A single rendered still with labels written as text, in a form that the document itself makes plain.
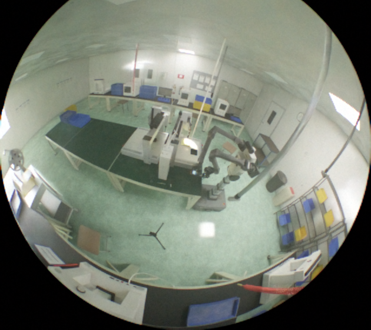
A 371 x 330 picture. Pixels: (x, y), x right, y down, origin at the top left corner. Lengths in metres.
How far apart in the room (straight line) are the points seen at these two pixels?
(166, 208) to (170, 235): 0.54
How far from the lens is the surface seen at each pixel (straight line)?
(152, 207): 2.20
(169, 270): 2.22
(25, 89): 7.07
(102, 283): 1.53
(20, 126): 7.12
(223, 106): 4.12
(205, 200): 2.14
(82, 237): 2.02
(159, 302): 1.65
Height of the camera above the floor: 2.12
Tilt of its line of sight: 40 degrees down
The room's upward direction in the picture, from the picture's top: 16 degrees clockwise
